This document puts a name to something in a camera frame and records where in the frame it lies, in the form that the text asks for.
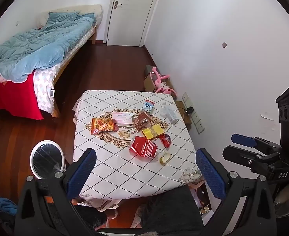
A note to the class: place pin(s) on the white box with blue label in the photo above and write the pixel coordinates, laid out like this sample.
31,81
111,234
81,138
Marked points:
172,115

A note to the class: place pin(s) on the large crushed red can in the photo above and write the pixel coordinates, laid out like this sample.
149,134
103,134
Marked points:
143,147

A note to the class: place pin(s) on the yellow snack packet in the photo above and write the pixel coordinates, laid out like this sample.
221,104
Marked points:
153,131

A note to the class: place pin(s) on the small wooden side table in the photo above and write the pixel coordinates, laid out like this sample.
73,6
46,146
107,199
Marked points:
183,118

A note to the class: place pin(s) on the table with patterned tablecloth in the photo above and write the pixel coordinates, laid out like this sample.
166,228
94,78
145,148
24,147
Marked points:
115,167

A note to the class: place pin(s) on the red cloth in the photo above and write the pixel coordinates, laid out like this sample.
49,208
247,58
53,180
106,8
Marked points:
14,95

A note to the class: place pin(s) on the orange snack packet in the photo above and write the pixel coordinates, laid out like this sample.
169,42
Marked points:
102,125

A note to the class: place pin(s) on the light blue blanket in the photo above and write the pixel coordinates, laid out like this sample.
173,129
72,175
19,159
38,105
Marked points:
36,46

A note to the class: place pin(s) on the wall socket panel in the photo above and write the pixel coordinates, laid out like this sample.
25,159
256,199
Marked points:
198,122
187,100

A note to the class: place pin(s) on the brown snack packet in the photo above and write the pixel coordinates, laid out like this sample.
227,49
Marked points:
142,122

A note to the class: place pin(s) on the patterned bed sheet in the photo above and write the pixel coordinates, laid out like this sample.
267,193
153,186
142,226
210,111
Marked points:
44,88

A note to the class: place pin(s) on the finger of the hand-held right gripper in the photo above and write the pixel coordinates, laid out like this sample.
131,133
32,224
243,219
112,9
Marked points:
243,139
240,156

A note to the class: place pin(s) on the blue cloth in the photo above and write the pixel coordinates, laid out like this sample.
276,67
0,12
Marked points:
1,204

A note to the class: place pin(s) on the person's right forearm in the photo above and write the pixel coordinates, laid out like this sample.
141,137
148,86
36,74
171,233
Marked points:
286,199

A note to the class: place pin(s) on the white tissue packet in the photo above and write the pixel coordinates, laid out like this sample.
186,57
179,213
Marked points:
121,116

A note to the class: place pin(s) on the small red packet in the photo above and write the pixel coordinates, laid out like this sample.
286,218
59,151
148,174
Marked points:
166,140

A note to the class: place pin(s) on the white round trash bin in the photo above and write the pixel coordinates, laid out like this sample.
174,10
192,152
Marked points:
47,158

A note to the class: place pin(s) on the white pillow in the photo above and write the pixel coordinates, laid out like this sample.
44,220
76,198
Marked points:
42,19

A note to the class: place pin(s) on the black charger plug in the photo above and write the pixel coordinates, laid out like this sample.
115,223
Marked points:
190,110

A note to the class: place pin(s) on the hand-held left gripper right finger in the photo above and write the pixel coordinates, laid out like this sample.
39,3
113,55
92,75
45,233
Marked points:
209,174

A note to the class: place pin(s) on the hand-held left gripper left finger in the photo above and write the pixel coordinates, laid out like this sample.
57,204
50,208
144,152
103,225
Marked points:
81,174

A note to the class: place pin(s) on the dark fuzzy cloth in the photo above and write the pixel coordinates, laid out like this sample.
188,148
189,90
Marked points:
171,211

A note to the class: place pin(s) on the blue white milk carton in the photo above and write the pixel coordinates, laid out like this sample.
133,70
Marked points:
148,106

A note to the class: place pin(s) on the pink toy on cardboard box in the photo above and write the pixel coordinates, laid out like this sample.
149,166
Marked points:
148,81

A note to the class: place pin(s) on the crumpled pale wrapper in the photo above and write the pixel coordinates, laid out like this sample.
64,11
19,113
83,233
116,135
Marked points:
165,157

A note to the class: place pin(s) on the pink plush toy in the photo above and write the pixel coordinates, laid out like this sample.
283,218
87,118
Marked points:
160,81

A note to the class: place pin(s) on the white door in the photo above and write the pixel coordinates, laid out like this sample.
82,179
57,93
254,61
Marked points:
132,12

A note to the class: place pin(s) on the wooden bed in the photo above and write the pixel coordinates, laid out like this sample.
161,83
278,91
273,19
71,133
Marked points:
69,60

